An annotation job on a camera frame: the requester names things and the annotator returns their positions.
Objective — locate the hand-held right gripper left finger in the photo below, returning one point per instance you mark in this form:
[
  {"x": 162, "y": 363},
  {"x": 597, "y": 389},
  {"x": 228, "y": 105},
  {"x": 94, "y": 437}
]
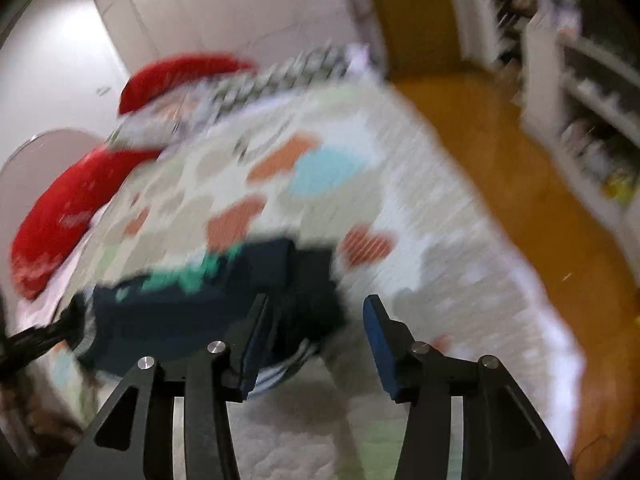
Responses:
[{"x": 250, "y": 360}]

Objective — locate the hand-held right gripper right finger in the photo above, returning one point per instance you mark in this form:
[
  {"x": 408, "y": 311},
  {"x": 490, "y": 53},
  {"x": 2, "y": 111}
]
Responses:
[{"x": 381, "y": 355}]

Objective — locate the white shelf unit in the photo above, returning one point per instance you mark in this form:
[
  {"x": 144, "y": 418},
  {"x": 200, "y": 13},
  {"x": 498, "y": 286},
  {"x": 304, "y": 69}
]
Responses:
[{"x": 580, "y": 90}]

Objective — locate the red pillow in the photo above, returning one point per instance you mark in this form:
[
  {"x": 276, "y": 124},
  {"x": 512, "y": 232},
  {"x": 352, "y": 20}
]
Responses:
[
  {"x": 55, "y": 220},
  {"x": 175, "y": 77}
]

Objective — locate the black and white checkered cloth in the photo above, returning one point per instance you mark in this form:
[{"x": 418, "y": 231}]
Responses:
[{"x": 280, "y": 80}]

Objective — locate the dark navy pants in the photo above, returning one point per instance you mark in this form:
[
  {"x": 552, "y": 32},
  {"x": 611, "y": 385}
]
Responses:
[{"x": 210, "y": 305}]

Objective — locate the wooden door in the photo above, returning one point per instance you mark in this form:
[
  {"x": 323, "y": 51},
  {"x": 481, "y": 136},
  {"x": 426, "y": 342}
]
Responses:
[{"x": 405, "y": 15}]

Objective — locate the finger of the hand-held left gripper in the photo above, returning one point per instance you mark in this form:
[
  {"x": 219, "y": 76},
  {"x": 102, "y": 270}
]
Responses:
[{"x": 45, "y": 332}]

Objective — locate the heart-patterned quilted blanket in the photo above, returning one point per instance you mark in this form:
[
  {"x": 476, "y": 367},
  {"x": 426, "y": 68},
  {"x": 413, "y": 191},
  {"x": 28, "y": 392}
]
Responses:
[{"x": 350, "y": 210}]

